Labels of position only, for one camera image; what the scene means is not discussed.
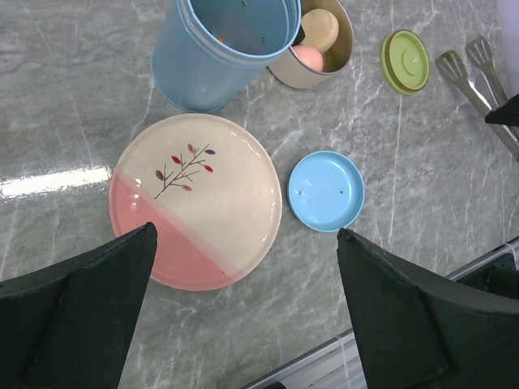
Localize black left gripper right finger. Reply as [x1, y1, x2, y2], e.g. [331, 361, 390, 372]
[337, 229, 518, 388]

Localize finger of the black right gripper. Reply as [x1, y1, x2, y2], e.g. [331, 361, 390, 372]
[485, 95, 519, 126]

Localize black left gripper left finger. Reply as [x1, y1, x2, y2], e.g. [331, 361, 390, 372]
[1, 223, 157, 388]

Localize steel food tongs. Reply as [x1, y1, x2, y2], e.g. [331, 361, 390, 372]
[435, 36, 518, 160]

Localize green round lid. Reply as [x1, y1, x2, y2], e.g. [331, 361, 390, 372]
[380, 29, 430, 96]

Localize pink toy egg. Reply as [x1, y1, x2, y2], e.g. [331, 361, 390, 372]
[292, 45, 324, 72]

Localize cream toy steamed bun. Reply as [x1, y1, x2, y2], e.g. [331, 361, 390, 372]
[301, 9, 339, 53]

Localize beige steel bowl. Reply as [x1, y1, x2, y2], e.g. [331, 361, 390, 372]
[268, 1, 354, 89]

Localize toy sushi roll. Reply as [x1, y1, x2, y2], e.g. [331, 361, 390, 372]
[293, 27, 306, 45]

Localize tall blue lunch container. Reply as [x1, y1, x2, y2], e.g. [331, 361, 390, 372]
[151, 0, 302, 113]

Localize pink and cream plate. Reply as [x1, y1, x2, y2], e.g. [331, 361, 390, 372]
[109, 113, 282, 291]

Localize aluminium mounting rail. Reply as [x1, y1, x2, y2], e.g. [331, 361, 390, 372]
[245, 238, 518, 389]

